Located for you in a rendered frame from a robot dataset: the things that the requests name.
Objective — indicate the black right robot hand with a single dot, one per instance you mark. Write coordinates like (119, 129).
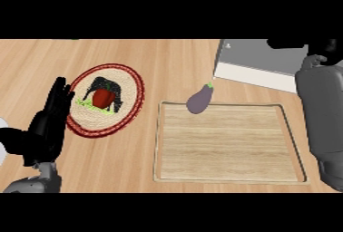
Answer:
(326, 48)

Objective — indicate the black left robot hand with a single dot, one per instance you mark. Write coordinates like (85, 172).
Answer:
(45, 133)

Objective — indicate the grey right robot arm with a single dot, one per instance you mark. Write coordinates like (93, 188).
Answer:
(324, 114)

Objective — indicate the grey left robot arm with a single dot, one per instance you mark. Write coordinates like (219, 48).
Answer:
(36, 184)

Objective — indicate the pale wooden tray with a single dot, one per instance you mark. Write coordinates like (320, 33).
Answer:
(228, 145)

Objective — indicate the round woven red-rimmed placemat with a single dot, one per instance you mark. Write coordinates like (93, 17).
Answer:
(92, 117)

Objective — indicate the grey and white appliance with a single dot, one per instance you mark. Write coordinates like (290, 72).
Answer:
(263, 57)

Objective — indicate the red bell pepper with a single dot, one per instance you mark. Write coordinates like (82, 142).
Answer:
(102, 98)

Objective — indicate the purple eggplant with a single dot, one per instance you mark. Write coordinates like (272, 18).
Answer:
(200, 101)

